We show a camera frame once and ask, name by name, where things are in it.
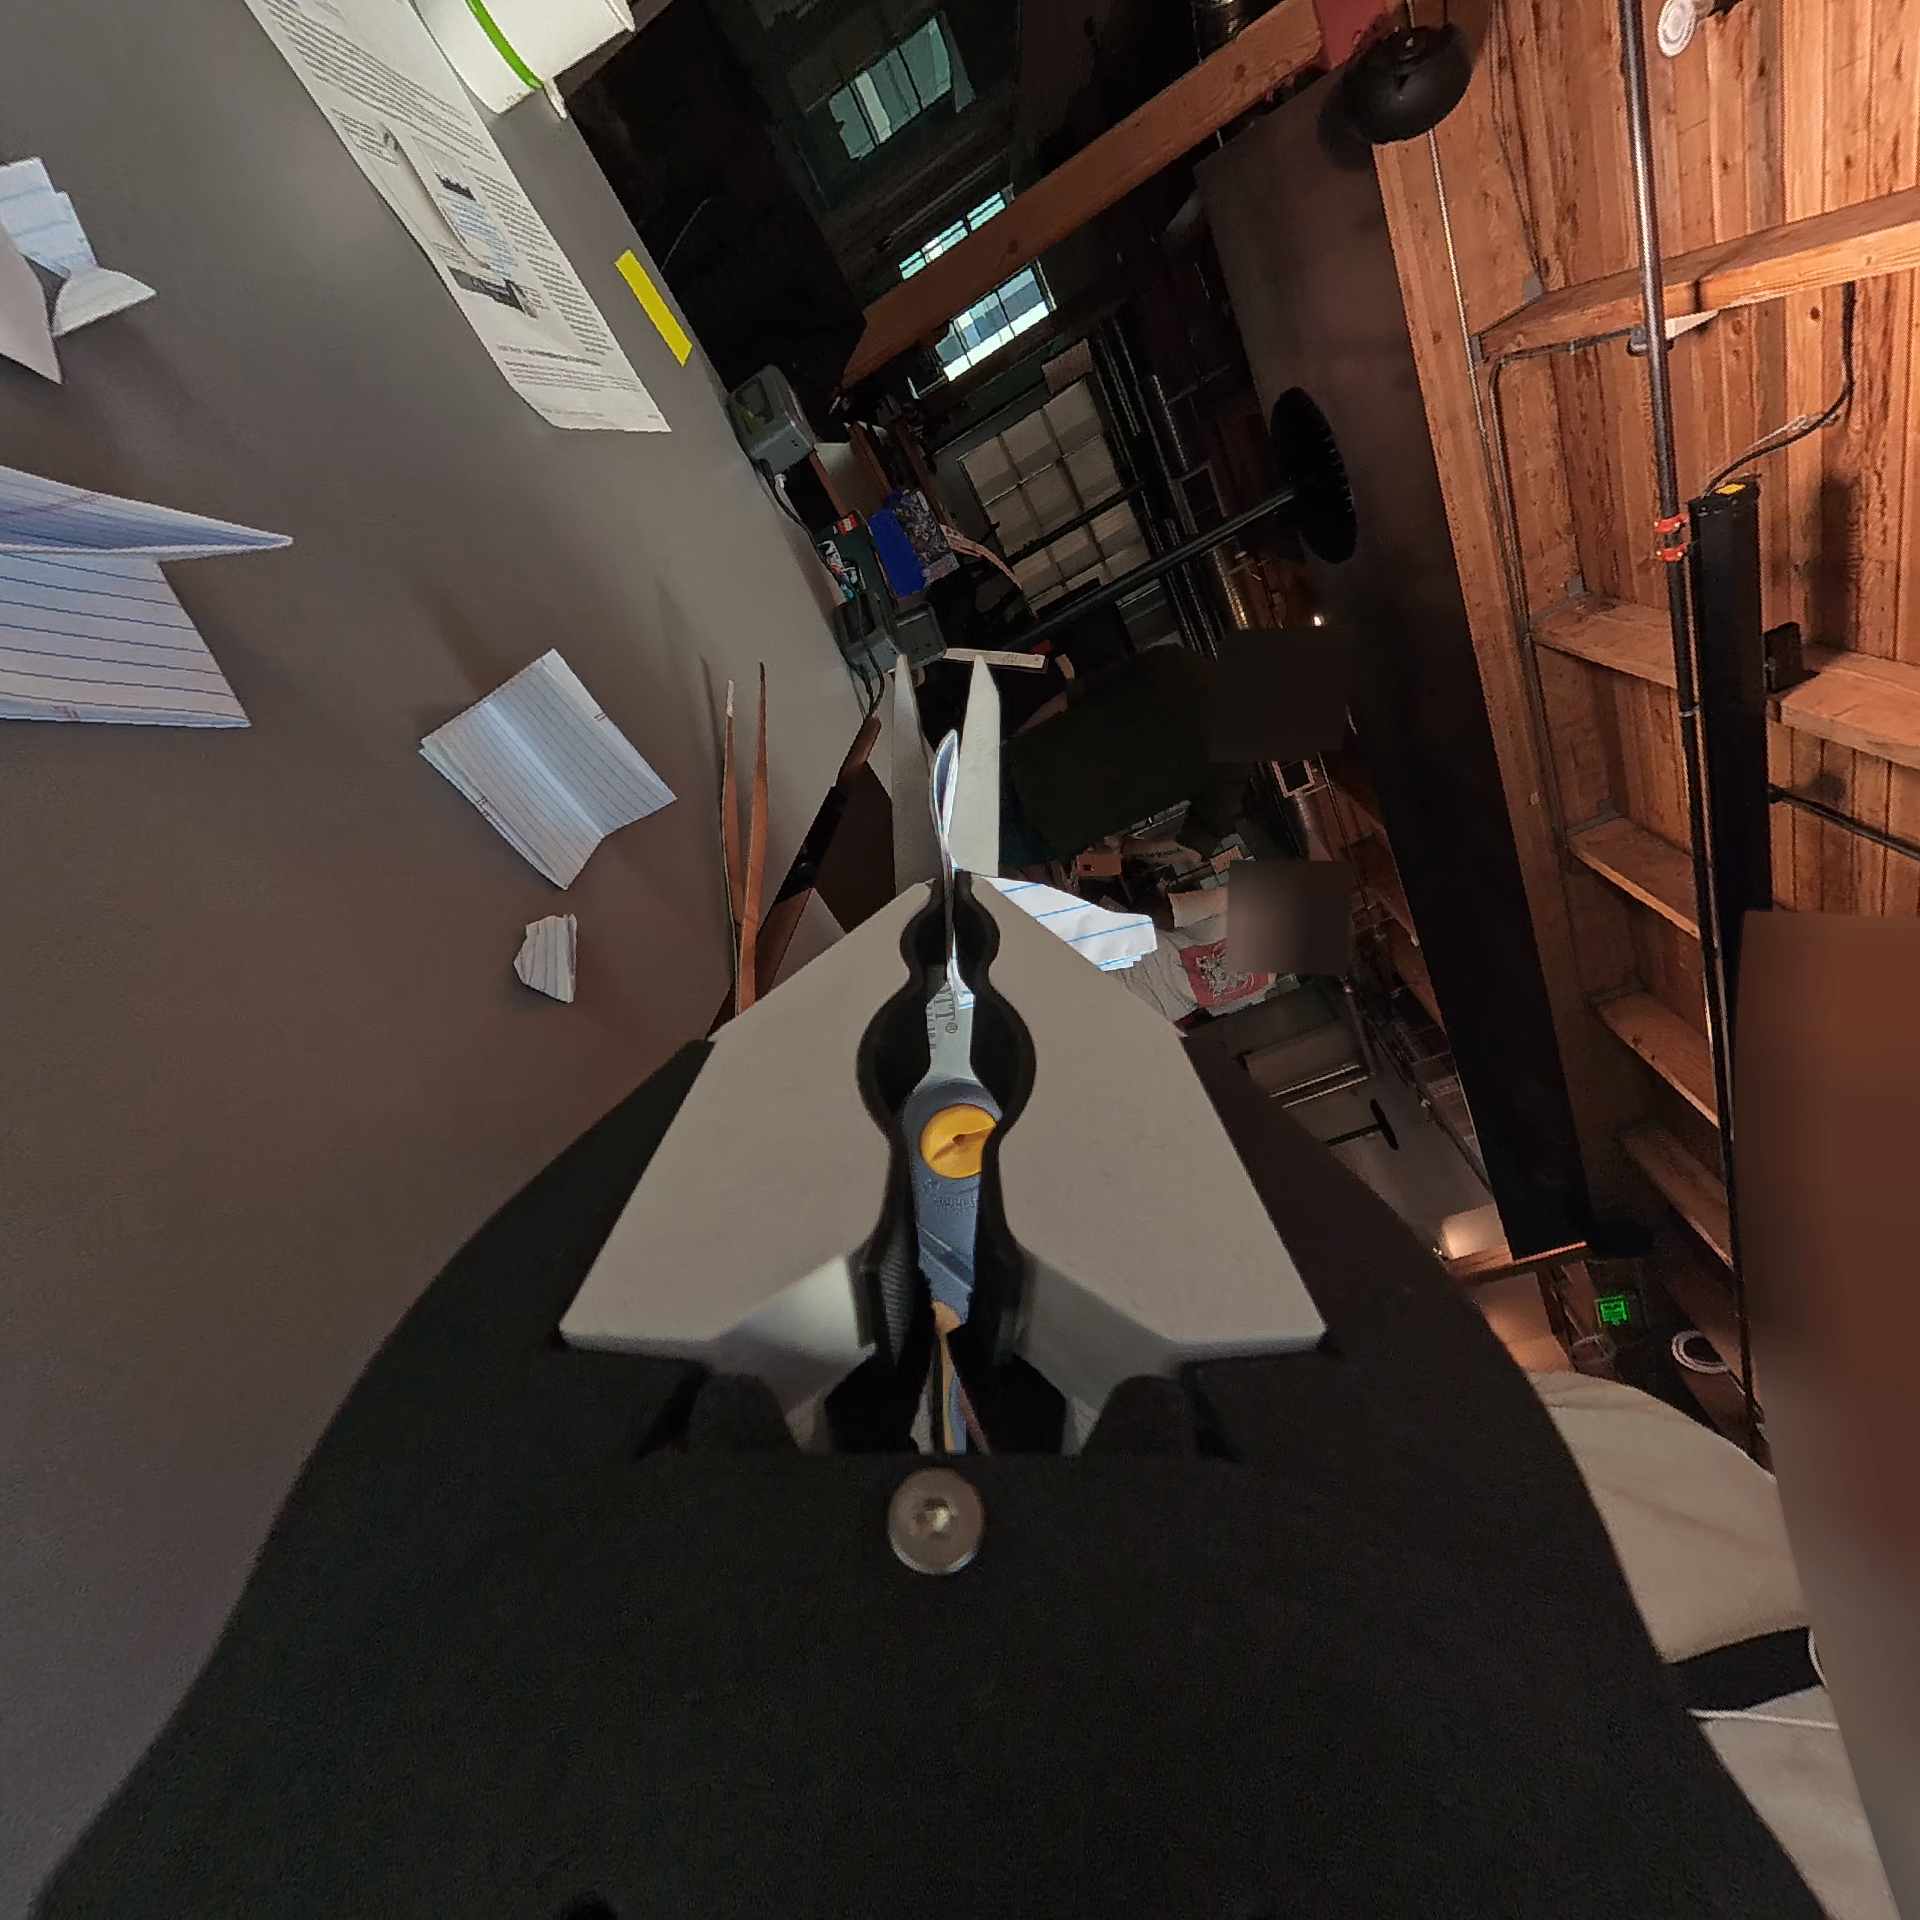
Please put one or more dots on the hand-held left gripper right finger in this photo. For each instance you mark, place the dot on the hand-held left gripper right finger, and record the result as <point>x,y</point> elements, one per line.
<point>1155,1186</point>

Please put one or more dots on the black dome lamp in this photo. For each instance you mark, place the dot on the black dome lamp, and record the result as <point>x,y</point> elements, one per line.
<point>1401,83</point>

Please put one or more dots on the printed paper sheet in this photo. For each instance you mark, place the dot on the printed paper sheet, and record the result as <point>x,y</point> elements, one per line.
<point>465,195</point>

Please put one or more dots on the white folded paper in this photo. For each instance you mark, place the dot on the white folded paper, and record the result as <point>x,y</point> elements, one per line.
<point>38,240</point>

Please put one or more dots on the blue storage bin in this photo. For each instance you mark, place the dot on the blue storage bin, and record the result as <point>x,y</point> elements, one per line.
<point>917,542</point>

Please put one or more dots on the green exit sign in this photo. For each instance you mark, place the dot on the green exit sign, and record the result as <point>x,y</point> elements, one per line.
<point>1616,1314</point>

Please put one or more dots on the lined paper piece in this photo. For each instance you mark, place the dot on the lined paper piece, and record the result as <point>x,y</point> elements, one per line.
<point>1095,931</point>

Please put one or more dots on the yellow sticky note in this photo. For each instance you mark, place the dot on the yellow sticky note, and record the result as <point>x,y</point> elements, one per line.
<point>657,308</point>

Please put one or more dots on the white paper cup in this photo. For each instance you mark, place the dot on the white paper cup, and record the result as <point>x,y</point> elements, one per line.
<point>526,44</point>

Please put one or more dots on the grey power box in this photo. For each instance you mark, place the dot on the grey power box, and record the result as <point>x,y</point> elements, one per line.
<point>891,631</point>
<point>773,428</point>

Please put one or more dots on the large paned window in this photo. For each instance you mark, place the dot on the large paned window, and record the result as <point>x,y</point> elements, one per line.
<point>1052,480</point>

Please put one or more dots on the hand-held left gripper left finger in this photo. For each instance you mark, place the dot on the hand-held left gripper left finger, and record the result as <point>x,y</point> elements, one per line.
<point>751,1186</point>

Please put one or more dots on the large folded lined paper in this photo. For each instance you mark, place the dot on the large folded lined paper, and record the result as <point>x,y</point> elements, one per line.
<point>91,631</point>

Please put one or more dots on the small crumpled paper scrap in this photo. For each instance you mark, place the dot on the small crumpled paper scrap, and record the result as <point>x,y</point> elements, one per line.
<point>548,961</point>

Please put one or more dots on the brown tweezers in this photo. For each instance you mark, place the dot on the brown tweezers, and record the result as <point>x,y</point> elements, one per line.
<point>761,841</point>

